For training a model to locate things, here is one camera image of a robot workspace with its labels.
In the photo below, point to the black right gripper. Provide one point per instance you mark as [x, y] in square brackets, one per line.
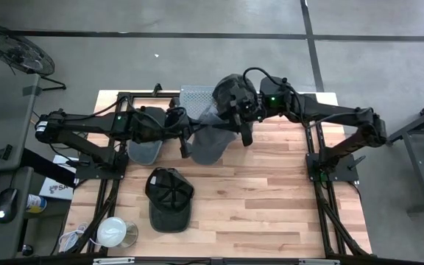
[249, 105]

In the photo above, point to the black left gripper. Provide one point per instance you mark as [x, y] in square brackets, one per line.
[177, 121]

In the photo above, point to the grey baseball cap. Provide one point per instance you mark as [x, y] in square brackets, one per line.
[212, 147]

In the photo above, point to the blue-grey baseball cap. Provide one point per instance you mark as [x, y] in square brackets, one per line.
[145, 152]

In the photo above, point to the black baseball cap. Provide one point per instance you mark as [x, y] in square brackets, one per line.
[169, 206]

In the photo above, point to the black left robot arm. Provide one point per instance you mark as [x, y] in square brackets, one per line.
[87, 127]

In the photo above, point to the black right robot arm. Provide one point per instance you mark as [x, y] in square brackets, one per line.
[344, 114]

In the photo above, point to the grey perforated metal shelf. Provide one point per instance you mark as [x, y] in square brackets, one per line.
[195, 101]

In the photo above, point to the black clamp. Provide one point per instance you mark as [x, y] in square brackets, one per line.
[157, 89]
[356, 162]
[2, 151]

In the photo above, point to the white globe brass lamp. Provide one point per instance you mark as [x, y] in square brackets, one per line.
[110, 232]

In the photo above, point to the white printed cardboard box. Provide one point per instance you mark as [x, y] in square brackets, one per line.
[55, 187]

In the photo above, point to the white drink can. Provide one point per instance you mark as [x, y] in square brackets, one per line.
[35, 203]

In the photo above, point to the black computer mouse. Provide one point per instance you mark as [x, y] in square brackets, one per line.
[6, 202]

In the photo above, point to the black floor fan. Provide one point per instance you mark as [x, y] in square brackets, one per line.
[17, 51]

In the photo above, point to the silver metal bracket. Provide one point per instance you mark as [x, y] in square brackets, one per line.
[318, 262]
[113, 261]

